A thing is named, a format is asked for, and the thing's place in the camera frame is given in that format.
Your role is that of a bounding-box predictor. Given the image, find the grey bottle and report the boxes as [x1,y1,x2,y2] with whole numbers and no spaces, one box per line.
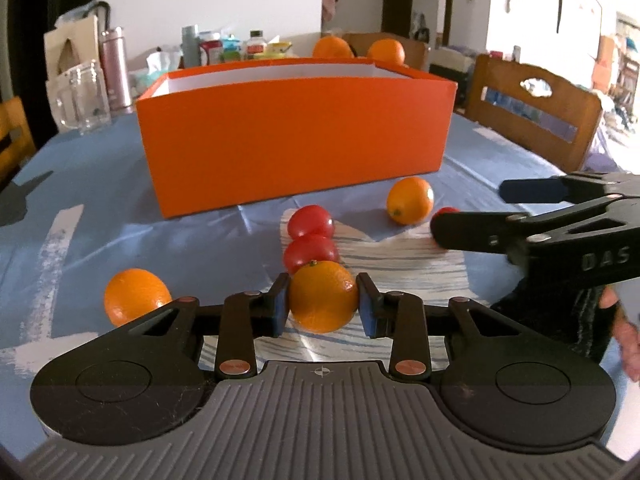
[181,25,201,68]

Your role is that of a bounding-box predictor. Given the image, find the small orange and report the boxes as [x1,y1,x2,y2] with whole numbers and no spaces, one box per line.
[103,268,172,328]
[386,176,435,226]
[289,260,360,334]

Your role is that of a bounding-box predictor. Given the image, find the bottle with red label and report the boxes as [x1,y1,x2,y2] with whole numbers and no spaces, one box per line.
[245,30,266,61]

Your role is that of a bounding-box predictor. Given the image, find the large orange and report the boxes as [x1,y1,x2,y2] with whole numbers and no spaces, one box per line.
[313,36,354,59]
[366,39,406,66]

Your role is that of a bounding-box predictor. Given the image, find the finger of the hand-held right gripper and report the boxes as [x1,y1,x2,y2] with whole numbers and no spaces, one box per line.
[499,171,640,206]
[430,194,640,254]

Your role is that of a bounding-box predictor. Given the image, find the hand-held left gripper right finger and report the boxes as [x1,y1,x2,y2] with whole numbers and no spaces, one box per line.
[356,272,526,380]

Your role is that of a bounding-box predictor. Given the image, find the orange cardboard box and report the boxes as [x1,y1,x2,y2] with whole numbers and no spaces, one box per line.
[136,57,458,219]

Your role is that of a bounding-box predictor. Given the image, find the tissue box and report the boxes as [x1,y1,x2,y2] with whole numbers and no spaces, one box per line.
[131,51,181,98]

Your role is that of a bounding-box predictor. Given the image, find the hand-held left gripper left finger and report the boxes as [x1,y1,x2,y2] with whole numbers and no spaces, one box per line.
[100,272,292,380]

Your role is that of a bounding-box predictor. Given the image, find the glass mug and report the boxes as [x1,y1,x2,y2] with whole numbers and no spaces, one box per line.
[50,60,112,135]

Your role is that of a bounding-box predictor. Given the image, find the paper bag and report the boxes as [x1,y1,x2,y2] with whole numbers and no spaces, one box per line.
[44,15,101,91]

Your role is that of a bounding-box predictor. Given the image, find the pink thermos bottle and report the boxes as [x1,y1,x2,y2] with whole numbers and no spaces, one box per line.
[100,26,133,113]

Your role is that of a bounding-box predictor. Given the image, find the person's right hand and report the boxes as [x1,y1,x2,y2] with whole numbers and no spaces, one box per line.
[492,277,640,381]

